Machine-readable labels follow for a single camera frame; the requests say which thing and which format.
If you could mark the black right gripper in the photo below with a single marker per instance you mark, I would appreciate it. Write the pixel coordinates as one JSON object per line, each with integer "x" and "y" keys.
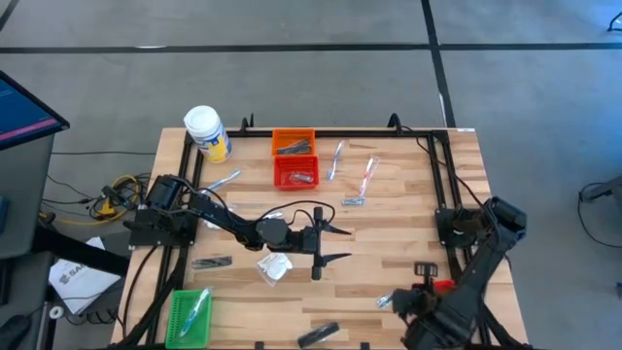
{"x": 413, "y": 304}

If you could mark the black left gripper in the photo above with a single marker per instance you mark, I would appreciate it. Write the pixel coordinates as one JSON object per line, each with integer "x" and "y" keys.
{"x": 303, "y": 240}

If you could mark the silver nail clipper packet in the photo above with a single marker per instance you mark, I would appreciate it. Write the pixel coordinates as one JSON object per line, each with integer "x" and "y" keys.
{"x": 385, "y": 301}
{"x": 353, "y": 201}
{"x": 302, "y": 178}

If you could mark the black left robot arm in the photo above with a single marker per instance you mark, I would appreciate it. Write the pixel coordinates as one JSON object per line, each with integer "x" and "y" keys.
{"x": 218, "y": 216}

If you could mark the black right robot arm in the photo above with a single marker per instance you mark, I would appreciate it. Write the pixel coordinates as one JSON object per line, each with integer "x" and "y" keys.
{"x": 476, "y": 272}

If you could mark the large red plastic basket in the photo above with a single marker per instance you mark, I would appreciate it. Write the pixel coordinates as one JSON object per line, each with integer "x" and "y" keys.
{"x": 444, "y": 287}

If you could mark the cotton pads plastic bag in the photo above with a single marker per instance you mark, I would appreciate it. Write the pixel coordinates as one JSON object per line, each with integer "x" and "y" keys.
{"x": 275, "y": 268}

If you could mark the packaged red toothbrush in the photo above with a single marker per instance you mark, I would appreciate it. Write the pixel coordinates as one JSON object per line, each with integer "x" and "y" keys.
{"x": 368, "y": 175}

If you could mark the small red plastic basket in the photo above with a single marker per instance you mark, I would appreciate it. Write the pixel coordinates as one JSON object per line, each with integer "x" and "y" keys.
{"x": 282, "y": 165}

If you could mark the orange plastic basket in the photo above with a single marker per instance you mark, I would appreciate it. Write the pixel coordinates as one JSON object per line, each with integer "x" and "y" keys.
{"x": 282, "y": 133}

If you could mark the packaged light blue toothbrush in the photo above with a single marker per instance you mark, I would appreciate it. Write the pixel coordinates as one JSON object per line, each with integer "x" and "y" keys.
{"x": 224, "y": 181}

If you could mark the blue white toothbrush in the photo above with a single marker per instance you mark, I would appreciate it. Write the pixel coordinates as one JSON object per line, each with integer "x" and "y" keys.
{"x": 194, "y": 308}

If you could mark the Lysol wipes canister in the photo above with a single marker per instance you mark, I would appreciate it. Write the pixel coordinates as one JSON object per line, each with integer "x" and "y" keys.
{"x": 209, "y": 136}

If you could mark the green plastic basket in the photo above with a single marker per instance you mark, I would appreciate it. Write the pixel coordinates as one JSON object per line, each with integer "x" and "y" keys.
{"x": 175, "y": 316}

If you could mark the black cart base beam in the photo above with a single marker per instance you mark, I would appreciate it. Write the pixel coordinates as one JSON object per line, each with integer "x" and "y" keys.
{"x": 78, "y": 250}

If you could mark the white printed booklet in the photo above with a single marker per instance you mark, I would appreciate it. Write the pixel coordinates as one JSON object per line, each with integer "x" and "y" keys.
{"x": 78, "y": 282}

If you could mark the white tape roll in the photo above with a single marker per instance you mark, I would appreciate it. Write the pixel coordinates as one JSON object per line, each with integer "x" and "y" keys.
{"x": 51, "y": 312}

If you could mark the grey monitor cart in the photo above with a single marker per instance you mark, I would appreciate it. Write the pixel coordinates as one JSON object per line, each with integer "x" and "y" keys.
{"x": 24, "y": 194}

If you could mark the blue screen monitor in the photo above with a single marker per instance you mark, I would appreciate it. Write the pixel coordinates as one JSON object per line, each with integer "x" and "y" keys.
{"x": 19, "y": 114}

